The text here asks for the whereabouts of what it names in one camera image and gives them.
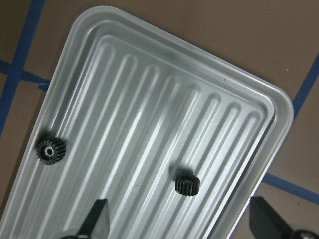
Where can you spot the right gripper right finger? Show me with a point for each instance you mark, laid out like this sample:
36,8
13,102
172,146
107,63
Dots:
266,223

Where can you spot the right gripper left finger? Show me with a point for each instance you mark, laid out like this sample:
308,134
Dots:
97,223

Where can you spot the black bearing gear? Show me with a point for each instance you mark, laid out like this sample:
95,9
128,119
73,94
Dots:
187,184
51,151

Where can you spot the silver ribbed metal tray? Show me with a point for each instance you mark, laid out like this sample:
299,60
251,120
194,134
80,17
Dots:
136,106

